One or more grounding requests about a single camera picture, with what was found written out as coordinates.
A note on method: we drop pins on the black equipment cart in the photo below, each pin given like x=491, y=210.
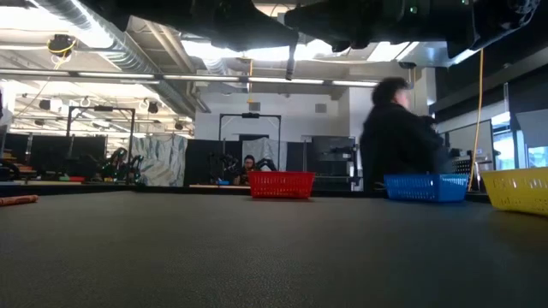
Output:
x=466, y=167

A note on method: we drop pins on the yellow plastic basket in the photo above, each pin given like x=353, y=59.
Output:
x=518, y=192

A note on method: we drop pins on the red plastic basket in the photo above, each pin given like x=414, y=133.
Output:
x=281, y=186

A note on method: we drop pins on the black ceiling spotlight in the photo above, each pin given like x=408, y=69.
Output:
x=153, y=108
x=45, y=104

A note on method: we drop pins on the blue white patterned curtain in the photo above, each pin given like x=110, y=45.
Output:
x=160, y=158
x=267, y=147

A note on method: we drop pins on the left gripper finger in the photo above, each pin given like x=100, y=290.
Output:
x=278, y=40
x=274, y=27

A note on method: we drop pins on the blue plastic basket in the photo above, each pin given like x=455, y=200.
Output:
x=426, y=190

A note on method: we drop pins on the black table mat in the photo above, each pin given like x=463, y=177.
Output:
x=428, y=265

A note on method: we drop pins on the grey display board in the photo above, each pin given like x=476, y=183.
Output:
x=471, y=137

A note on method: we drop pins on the black table frame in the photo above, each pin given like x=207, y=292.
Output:
x=171, y=188

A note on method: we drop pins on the large spiral air duct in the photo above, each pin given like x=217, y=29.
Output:
x=124, y=49

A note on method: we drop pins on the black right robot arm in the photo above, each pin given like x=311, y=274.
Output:
x=484, y=21

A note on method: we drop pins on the orange crayon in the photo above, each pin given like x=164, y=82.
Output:
x=19, y=200

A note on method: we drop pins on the grey wall vent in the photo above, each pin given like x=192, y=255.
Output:
x=254, y=107
x=321, y=108

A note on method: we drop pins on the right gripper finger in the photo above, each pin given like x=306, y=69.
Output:
x=319, y=33
x=317, y=15

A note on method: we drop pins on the dark shelving cabinet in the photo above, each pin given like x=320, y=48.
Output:
x=331, y=158

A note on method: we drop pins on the black partition panel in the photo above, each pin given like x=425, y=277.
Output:
x=192, y=162
x=51, y=149

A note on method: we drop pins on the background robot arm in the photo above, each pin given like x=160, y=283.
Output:
x=269, y=162
x=227, y=164

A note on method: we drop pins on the black camera rig frame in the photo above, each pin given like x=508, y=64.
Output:
x=100, y=108
x=250, y=115

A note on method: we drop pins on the long ceiling light strip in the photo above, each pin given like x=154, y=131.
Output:
x=205, y=78

